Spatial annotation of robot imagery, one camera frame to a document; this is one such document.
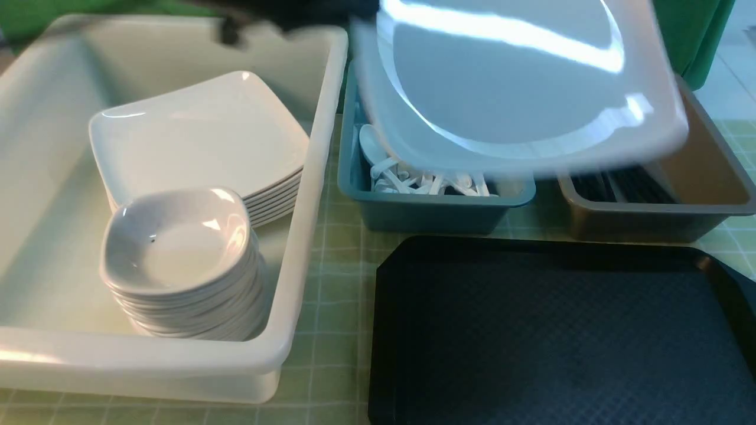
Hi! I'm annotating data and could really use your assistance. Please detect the large white plastic tub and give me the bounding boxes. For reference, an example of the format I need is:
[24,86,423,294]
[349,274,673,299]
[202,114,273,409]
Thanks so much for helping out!
[1,15,348,404]

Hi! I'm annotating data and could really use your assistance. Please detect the brown plastic chopstick bin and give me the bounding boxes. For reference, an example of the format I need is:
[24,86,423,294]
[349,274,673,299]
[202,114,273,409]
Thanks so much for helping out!
[557,77,755,243]

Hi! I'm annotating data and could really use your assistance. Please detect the stack of white square plates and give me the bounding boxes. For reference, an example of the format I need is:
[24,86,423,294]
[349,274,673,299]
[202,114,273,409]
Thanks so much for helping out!
[89,71,309,228]

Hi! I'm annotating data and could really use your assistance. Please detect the white bowl tray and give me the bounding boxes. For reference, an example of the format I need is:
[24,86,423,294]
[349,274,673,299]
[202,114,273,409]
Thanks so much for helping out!
[100,245,266,304]
[98,187,255,296]

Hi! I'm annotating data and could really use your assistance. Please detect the black serving tray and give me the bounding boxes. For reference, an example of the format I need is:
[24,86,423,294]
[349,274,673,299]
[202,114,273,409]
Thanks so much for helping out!
[367,235,755,424]

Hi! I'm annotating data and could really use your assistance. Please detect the green checked tablecloth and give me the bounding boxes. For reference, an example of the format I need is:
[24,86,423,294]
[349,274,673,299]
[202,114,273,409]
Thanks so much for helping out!
[1,116,755,424]

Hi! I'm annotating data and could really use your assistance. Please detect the black chopsticks in bin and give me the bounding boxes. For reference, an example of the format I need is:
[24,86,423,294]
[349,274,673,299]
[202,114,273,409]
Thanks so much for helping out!
[570,166,680,204]

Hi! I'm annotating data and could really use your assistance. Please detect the stack of white bowls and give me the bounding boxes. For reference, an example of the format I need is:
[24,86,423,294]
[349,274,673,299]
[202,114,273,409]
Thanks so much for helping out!
[116,257,268,341]

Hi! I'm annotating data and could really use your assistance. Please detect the pile of white soup spoons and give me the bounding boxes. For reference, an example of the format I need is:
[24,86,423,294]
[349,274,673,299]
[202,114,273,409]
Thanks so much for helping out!
[357,124,497,197]

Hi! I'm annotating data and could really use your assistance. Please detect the white square rice plate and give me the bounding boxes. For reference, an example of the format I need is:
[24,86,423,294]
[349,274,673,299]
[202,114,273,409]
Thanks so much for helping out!
[349,1,689,176]

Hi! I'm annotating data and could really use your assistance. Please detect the teal plastic spoon bin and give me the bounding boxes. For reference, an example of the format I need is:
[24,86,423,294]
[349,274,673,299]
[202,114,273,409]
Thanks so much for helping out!
[337,65,536,235]

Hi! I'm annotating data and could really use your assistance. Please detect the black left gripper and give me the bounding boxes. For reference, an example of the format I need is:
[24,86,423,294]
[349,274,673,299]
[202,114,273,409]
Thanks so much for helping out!
[195,1,379,47]

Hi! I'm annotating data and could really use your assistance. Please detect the green backdrop cloth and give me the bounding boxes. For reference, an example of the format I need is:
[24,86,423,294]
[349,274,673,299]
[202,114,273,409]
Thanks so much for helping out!
[1,1,734,90]

